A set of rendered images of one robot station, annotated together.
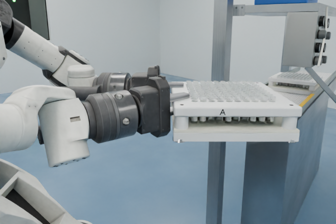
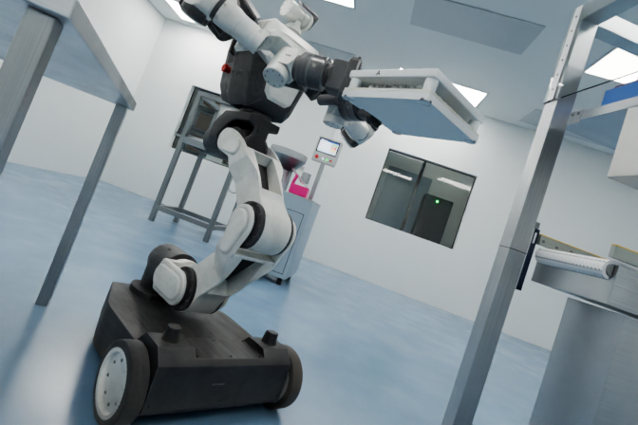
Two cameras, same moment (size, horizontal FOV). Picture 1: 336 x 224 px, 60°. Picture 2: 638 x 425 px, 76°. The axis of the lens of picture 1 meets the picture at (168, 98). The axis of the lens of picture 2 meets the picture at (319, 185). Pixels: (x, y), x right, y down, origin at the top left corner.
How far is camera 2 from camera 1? 0.91 m
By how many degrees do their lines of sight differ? 51
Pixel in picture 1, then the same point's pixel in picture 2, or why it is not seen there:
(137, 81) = not seen: hidden behind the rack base
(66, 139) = (276, 60)
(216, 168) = (483, 320)
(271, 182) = (577, 400)
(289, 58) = (617, 165)
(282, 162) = (603, 364)
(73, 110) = (290, 52)
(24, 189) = (271, 169)
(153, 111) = (339, 74)
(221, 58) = (532, 169)
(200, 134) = (358, 90)
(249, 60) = not seen: outside the picture
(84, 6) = not seen: hidden behind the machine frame
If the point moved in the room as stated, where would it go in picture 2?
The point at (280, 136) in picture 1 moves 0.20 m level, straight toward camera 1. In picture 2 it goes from (413, 94) to (329, 49)
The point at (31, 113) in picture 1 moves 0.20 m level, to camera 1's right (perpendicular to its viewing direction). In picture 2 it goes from (265, 32) to (315, 24)
